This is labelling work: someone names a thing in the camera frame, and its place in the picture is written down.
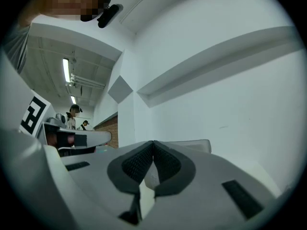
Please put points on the person's head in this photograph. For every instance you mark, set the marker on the person's head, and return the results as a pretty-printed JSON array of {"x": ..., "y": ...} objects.
[{"x": 60, "y": 8}]

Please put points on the person's left hand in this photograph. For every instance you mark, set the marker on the person's left hand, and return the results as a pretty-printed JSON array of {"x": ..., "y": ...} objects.
[{"x": 52, "y": 139}]

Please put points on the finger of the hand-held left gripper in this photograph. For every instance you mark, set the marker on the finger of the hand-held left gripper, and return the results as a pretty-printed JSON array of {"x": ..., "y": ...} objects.
[{"x": 96, "y": 138}]

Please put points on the black head-mounted camera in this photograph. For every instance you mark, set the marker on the black head-mounted camera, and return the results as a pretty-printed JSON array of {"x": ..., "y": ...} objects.
[{"x": 109, "y": 15}]

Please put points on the long ceiling lamp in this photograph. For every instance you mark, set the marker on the long ceiling lamp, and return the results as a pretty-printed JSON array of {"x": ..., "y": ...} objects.
[
  {"x": 66, "y": 70},
  {"x": 73, "y": 99}
]

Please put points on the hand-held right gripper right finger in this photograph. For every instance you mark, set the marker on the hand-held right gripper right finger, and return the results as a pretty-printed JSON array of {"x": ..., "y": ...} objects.
[{"x": 204, "y": 181}]

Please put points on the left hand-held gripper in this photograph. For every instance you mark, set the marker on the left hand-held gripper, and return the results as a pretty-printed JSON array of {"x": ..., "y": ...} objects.
[{"x": 14, "y": 99}]

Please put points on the white ceiling pipes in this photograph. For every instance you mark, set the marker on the white ceiling pipes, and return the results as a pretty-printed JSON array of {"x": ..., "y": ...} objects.
[{"x": 88, "y": 81}]

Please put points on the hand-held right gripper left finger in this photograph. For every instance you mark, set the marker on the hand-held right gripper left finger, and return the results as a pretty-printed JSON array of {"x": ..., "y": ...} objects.
[{"x": 100, "y": 171}]

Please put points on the person's grey t-shirt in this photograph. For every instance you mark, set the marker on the person's grey t-shirt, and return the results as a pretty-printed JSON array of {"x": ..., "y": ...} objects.
[{"x": 16, "y": 47}]

